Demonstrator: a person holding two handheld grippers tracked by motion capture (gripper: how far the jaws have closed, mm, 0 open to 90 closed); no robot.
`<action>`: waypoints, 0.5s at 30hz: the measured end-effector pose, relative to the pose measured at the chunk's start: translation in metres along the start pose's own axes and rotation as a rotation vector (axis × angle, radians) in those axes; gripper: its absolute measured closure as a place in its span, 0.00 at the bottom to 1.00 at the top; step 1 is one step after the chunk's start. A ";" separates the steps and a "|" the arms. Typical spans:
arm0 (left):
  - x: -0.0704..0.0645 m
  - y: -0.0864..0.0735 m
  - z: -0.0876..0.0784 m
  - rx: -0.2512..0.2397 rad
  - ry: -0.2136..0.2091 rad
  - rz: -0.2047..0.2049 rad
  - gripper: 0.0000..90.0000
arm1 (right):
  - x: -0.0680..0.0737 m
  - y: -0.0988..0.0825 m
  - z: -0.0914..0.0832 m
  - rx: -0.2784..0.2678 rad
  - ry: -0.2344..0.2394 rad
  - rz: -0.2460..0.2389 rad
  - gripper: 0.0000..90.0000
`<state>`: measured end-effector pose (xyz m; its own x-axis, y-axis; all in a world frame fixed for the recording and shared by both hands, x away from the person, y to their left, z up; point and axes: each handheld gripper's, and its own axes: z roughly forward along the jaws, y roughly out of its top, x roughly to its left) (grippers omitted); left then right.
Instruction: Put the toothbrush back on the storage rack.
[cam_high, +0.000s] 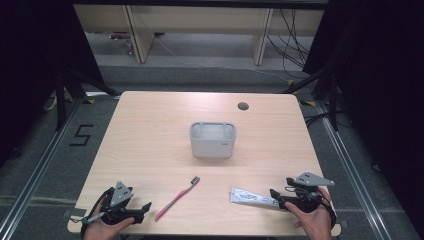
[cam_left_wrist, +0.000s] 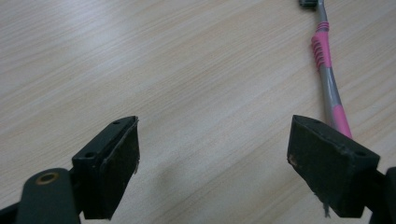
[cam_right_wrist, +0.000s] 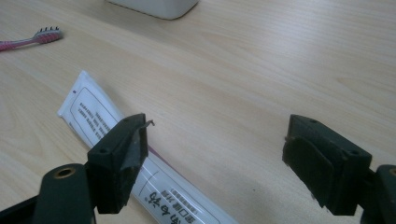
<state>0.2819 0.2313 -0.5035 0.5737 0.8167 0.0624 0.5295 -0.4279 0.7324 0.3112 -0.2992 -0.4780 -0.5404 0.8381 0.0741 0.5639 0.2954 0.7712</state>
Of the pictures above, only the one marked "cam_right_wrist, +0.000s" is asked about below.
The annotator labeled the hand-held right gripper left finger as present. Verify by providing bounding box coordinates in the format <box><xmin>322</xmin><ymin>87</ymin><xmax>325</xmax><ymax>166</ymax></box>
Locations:
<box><xmin>86</xmin><ymin>113</ymin><xmax>149</xmax><ymax>216</ymax></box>

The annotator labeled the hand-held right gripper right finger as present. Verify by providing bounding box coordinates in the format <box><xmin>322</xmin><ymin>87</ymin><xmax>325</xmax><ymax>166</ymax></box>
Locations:
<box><xmin>281</xmin><ymin>113</ymin><xmax>374</xmax><ymax>217</ymax></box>

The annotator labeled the white toothpaste tube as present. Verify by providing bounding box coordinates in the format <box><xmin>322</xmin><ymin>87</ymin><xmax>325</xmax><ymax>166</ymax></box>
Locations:
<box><xmin>57</xmin><ymin>69</ymin><xmax>239</xmax><ymax>224</ymax></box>

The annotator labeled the pink toothbrush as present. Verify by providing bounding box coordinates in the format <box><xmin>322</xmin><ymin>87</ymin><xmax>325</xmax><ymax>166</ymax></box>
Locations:
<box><xmin>0</xmin><ymin>26</ymin><xmax>64</xmax><ymax>52</ymax></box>

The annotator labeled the white rectangular container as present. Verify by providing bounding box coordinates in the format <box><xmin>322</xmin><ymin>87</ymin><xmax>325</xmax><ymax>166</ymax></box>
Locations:
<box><xmin>105</xmin><ymin>0</ymin><xmax>201</xmax><ymax>21</ymax></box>

